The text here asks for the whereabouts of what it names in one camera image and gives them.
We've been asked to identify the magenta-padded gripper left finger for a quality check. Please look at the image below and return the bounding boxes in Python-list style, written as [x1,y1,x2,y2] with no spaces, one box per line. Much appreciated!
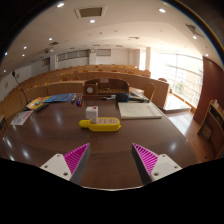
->
[39,142,92,185]

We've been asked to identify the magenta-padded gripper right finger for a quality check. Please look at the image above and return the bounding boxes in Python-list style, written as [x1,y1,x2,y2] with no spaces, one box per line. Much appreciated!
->
[131,142,183,186]

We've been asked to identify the yellow power strip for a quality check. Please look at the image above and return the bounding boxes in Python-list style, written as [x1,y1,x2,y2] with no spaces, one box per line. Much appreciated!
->
[78,116,122,133]

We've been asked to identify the white book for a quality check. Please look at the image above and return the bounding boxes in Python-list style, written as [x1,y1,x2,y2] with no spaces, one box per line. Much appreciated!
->
[117,101,163,120]

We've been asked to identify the white card with red print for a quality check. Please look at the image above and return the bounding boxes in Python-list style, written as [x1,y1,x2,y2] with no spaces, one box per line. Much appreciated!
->
[9,109,34,127]

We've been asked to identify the wooden shelf unit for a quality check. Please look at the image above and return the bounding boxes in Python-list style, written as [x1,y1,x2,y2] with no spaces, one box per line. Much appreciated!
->
[197,99,224,159]

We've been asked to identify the yellow book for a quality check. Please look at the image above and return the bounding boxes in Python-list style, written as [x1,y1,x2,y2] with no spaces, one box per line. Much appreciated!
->
[25,96,51,111]

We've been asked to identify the wooden chair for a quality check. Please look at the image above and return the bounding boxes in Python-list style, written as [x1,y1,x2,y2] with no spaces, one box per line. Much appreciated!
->
[142,82,157,102]

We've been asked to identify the wooden auditorium seat rows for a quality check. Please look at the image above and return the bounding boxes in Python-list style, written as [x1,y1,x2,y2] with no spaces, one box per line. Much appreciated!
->
[0,63,171,114]

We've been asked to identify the black handheld microphone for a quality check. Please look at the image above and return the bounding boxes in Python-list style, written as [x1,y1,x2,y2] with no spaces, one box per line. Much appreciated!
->
[115,92,150,104]

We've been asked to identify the black gooseneck microphone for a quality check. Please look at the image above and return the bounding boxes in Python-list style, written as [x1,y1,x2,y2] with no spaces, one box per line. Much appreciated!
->
[11,70,30,109]

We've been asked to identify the wooden desk organizer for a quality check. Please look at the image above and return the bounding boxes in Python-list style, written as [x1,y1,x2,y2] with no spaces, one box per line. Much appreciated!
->
[82,77,130,98]

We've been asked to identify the large window with railing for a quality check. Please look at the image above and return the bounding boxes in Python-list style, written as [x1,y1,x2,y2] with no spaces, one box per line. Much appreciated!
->
[149,51,204,108]

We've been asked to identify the small dark ceiling vent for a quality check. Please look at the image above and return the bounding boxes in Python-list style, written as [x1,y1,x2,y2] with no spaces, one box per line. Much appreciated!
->
[185,23,204,38]

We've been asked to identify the recessed ceiling lights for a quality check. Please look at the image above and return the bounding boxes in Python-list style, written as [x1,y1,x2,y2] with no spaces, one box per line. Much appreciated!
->
[3,2,211,58]

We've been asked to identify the large rectangular ceiling vent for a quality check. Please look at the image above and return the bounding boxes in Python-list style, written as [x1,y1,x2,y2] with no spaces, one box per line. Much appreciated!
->
[73,5,108,20]

